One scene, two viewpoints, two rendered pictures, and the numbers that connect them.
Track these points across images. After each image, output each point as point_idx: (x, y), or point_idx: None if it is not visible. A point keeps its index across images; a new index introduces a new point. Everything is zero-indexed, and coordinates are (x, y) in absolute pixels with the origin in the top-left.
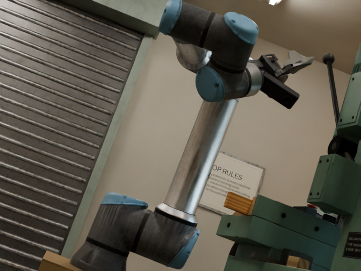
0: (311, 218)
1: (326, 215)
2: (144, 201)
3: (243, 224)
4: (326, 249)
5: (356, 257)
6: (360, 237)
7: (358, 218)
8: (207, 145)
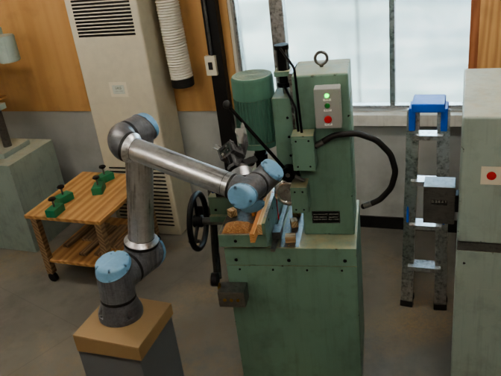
0: (271, 206)
1: None
2: (127, 254)
3: (257, 240)
4: (274, 211)
5: (325, 222)
6: (323, 213)
7: (316, 204)
8: (152, 192)
